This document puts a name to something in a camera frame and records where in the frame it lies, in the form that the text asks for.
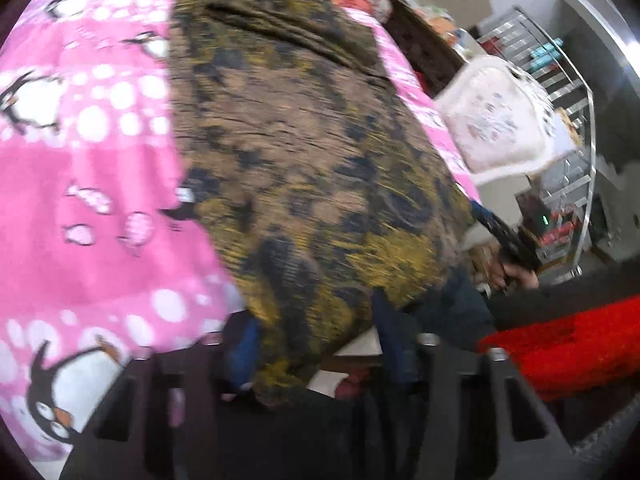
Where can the person's right forearm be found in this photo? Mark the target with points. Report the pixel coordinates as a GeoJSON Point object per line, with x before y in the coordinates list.
{"type": "Point", "coordinates": [575, 297]}

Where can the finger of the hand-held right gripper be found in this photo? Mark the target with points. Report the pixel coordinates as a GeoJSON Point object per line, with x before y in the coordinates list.
{"type": "Point", "coordinates": [487, 222]}

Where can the white plastic chair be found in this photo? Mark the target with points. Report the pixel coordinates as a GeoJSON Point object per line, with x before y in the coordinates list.
{"type": "Point", "coordinates": [500, 120]}

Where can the person's right hand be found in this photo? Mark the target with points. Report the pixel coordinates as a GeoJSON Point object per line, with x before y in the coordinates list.
{"type": "Point", "coordinates": [515, 279]}

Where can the brown floral shirt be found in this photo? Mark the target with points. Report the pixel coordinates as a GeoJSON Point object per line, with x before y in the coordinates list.
{"type": "Point", "coordinates": [310, 160]}

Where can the pink penguin blanket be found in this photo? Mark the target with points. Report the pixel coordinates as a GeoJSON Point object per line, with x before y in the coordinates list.
{"type": "Point", "coordinates": [100, 240]}

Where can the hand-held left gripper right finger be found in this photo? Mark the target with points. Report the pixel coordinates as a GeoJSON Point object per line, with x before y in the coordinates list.
{"type": "Point", "coordinates": [397, 355]}

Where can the metal stair railing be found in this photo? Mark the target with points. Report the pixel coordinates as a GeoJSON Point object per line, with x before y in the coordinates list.
{"type": "Point", "coordinates": [560, 110]}

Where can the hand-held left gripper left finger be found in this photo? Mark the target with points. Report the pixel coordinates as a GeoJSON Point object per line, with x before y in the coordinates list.
{"type": "Point", "coordinates": [245, 355]}

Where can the clutter of bags and packets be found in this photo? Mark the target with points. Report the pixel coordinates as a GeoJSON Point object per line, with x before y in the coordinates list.
{"type": "Point", "coordinates": [445, 30]}

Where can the dark carved wooden cabinet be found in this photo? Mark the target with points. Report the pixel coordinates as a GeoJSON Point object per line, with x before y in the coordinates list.
{"type": "Point", "coordinates": [425, 45]}

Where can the red fluffy garment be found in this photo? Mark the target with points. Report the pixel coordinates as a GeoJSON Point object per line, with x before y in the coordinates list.
{"type": "Point", "coordinates": [575, 350]}

